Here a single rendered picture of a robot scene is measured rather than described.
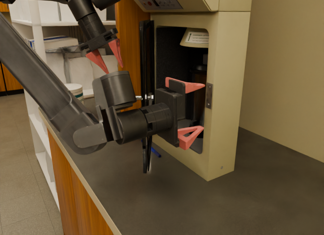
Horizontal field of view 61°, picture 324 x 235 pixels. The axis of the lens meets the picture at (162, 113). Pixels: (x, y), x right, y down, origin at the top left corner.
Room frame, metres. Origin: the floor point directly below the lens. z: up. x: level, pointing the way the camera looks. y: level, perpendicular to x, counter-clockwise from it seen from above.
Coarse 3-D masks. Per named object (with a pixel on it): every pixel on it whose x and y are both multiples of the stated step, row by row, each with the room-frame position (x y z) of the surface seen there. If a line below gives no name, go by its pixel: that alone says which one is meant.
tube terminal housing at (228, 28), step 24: (240, 0) 0.72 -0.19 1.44; (168, 24) 0.86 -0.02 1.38; (192, 24) 0.77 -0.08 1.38; (216, 24) 0.69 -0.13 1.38; (240, 24) 0.73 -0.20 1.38; (216, 48) 0.69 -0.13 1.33; (240, 48) 0.73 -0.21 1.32; (216, 72) 0.69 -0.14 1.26; (240, 72) 0.74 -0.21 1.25; (216, 96) 0.69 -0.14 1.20; (240, 96) 0.74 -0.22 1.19; (216, 120) 0.70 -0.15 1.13; (168, 144) 0.86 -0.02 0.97; (216, 144) 0.70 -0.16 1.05; (192, 168) 0.74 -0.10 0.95; (216, 168) 0.70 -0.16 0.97
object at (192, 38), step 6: (186, 30) 0.85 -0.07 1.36; (192, 30) 0.81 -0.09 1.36; (198, 30) 0.80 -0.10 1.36; (204, 30) 0.79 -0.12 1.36; (186, 36) 0.83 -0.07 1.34; (192, 36) 0.80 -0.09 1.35; (198, 36) 0.79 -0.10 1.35; (204, 36) 0.78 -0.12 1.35; (180, 42) 0.86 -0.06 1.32; (186, 42) 0.81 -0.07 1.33; (192, 42) 0.79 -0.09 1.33; (198, 42) 0.78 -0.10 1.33; (204, 42) 0.78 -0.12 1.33
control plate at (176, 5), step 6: (144, 0) 0.87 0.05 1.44; (150, 0) 0.84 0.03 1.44; (156, 0) 0.82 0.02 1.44; (162, 0) 0.79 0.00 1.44; (168, 0) 0.77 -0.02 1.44; (174, 0) 0.75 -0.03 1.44; (144, 6) 0.90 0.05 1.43; (150, 6) 0.87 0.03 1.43; (156, 6) 0.84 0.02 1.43; (162, 6) 0.82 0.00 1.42; (168, 6) 0.79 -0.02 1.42; (174, 6) 0.77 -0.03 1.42; (180, 6) 0.75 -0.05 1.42
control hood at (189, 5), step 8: (136, 0) 0.91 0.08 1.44; (184, 0) 0.72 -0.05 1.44; (192, 0) 0.69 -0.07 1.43; (200, 0) 0.67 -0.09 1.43; (208, 0) 0.67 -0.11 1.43; (216, 0) 0.68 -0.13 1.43; (144, 8) 0.91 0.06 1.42; (184, 8) 0.74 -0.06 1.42; (192, 8) 0.72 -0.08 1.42; (200, 8) 0.69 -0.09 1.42; (208, 8) 0.67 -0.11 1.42; (216, 8) 0.68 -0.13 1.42
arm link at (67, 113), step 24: (0, 24) 0.51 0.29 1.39; (0, 48) 0.49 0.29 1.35; (24, 48) 0.49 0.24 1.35; (24, 72) 0.48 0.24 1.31; (48, 72) 0.48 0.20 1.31; (48, 96) 0.46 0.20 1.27; (72, 96) 0.47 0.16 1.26; (72, 120) 0.44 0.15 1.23; (96, 120) 0.48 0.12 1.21; (72, 144) 0.42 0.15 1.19
